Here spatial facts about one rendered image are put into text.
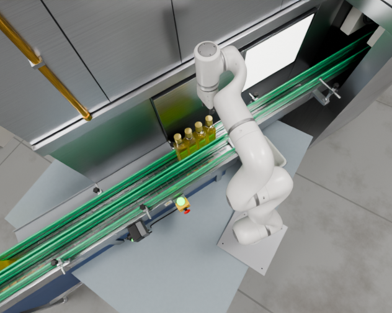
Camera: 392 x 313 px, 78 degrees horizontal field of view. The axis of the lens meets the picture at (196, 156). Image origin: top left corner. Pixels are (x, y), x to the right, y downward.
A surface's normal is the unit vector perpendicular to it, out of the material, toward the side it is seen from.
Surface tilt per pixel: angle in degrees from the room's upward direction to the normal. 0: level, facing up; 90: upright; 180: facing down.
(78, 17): 90
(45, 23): 90
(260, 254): 3
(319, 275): 0
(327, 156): 0
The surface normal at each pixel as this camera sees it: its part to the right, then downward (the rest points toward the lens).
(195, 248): -0.07, -0.37
